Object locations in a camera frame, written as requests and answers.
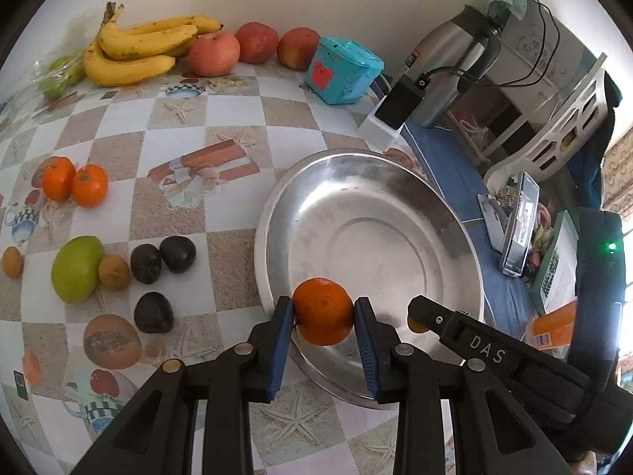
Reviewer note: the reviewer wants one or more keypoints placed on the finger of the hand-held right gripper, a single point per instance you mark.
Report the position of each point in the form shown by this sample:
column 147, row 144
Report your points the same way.
column 474, row 339

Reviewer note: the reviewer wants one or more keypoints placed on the yellow banana bunch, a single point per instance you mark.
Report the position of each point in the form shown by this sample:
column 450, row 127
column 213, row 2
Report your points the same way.
column 133, row 42

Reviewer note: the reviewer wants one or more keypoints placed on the white plastic chair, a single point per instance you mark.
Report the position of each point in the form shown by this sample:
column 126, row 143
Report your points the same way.
column 544, row 133

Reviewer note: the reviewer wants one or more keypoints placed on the green book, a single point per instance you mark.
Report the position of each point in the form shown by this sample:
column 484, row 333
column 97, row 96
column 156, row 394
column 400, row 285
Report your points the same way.
column 556, row 267

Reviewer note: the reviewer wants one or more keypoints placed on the steel thermos jug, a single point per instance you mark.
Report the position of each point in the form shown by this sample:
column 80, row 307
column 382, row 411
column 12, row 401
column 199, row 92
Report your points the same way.
column 445, row 59

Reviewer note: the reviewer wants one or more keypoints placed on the teal cloth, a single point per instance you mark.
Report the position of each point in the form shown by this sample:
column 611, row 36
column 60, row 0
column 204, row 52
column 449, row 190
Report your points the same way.
column 509, row 4

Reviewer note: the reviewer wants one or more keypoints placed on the green mango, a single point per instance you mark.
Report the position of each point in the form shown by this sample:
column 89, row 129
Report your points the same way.
column 76, row 269

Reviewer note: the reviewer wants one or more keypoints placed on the red apple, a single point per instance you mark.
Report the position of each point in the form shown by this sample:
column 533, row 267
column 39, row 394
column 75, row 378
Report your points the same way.
column 213, row 53
column 298, row 48
column 256, row 42

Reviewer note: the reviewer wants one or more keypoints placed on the white power block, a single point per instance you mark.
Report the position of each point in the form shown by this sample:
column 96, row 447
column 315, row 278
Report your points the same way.
column 383, row 133

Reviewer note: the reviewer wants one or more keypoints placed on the orange packet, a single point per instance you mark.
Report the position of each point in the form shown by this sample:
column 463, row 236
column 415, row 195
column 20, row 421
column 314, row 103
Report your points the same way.
column 554, row 329

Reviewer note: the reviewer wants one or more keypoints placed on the white plastic bag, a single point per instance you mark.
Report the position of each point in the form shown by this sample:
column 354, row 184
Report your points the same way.
column 467, row 128

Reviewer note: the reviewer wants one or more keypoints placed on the round steel basin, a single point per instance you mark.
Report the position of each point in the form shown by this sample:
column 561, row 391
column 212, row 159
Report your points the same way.
column 376, row 237

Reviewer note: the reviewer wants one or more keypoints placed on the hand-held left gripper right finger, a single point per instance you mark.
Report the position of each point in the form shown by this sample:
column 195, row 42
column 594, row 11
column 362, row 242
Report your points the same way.
column 366, row 351

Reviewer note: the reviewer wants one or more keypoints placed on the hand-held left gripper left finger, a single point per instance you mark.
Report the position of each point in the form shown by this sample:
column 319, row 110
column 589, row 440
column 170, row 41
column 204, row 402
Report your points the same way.
column 282, row 336

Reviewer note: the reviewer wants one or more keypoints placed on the plastic bag of green fruit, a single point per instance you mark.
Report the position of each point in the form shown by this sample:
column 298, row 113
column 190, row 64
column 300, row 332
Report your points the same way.
column 59, row 76

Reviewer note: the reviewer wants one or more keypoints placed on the checkered printed tablecloth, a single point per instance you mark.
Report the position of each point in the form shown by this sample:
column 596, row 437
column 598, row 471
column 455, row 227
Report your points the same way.
column 232, row 109

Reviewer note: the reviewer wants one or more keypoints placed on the grey phone stand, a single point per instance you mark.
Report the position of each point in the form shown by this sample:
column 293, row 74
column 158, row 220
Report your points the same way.
column 489, row 217

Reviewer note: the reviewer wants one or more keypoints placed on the teal plastic box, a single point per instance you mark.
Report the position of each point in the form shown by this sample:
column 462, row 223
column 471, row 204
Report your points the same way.
column 341, row 72

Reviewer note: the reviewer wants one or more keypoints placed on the smartphone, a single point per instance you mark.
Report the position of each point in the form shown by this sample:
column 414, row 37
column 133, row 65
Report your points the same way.
column 521, row 222

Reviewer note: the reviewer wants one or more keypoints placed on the orange mandarin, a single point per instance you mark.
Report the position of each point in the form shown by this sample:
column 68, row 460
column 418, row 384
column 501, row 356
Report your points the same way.
column 58, row 178
column 90, row 185
column 324, row 311

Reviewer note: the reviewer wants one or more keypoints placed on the dark blue garment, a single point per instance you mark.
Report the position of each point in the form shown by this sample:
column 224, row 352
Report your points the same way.
column 601, row 133

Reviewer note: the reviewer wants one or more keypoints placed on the white storage box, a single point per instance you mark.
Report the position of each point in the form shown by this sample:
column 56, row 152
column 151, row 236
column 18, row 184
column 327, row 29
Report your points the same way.
column 529, row 49

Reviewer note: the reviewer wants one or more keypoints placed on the dark purple round fruit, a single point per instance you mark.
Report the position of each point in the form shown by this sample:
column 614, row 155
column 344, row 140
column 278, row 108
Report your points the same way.
column 154, row 312
column 146, row 263
column 178, row 253

